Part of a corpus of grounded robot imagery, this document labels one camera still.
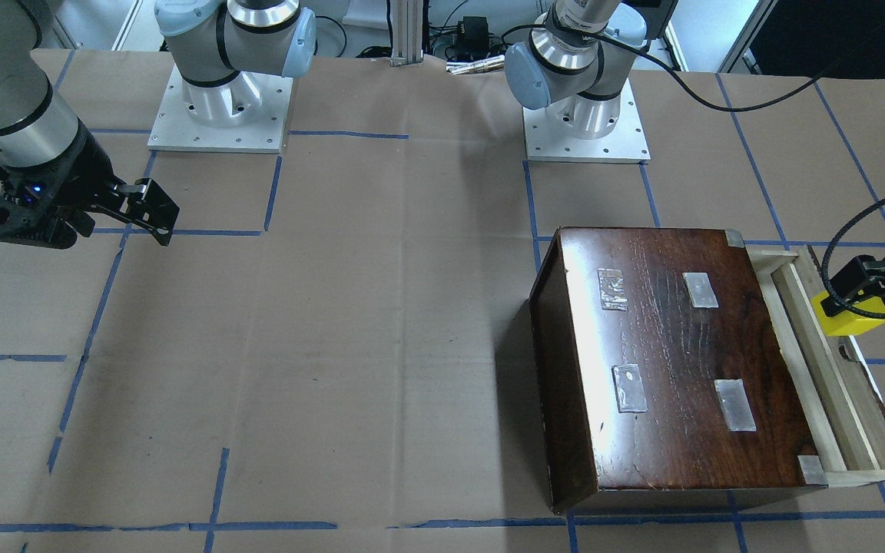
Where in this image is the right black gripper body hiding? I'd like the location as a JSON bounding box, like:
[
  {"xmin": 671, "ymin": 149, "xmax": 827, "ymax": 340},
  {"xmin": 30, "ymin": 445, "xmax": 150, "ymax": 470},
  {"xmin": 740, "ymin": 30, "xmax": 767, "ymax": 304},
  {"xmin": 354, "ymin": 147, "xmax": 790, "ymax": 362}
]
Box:
[{"xmin": 0, "ymin": 124, "xmax": 121, "ymax": 249}]

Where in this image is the yellow block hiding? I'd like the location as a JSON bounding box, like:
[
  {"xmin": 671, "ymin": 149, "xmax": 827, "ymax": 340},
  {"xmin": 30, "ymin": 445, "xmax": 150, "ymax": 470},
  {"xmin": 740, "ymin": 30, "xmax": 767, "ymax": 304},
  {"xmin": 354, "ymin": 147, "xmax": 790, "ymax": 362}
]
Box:
[{"xmin": 811, "ymin": 291, "xmax": 885, "ymax": 336}]

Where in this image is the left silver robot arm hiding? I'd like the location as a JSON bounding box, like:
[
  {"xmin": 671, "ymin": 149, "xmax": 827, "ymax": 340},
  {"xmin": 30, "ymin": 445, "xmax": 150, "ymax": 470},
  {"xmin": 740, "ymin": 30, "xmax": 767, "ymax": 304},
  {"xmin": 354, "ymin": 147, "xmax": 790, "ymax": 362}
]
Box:
[{"xmin": 503, "ymin": 1, "xmax": 885, "ymax": 322}]

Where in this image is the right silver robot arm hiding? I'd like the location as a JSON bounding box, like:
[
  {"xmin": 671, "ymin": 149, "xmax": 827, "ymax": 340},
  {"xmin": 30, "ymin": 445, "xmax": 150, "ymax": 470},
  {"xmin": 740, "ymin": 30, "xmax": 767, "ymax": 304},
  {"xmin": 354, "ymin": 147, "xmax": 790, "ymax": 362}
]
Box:
[{"xmin": 0, "ymin": 1, "xmax": 317, "ymax": 249}]

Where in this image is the dark wooden drawer cabinet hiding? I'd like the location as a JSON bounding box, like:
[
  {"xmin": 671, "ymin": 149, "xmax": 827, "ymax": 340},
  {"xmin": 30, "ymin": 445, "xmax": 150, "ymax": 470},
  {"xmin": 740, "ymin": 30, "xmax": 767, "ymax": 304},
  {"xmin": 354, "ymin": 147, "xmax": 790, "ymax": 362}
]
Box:
[{"xmin": 528, "ymin": 227, "xmax": 826, "ymax": 515}]

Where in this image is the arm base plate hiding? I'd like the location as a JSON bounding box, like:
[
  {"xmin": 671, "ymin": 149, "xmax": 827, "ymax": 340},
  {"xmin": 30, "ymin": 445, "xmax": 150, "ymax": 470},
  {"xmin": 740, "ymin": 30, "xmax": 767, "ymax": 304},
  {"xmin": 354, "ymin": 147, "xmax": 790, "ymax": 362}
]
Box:
[
  {"xmin": 147, "ymin": 68, "xmax": 295, "ymax": 154},
  {"xmin": 523, "ymin": 81, "xmax": 651, "ymax": 164}
]

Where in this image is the aluminium frame post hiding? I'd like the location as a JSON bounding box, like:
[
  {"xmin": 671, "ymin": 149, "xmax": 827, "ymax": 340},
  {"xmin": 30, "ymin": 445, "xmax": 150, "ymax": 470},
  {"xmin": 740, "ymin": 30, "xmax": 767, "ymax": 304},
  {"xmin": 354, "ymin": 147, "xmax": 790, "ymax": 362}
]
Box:
[{"xmin": 386, "ymin": 1, "xmax": 429, "ymax": 67}]

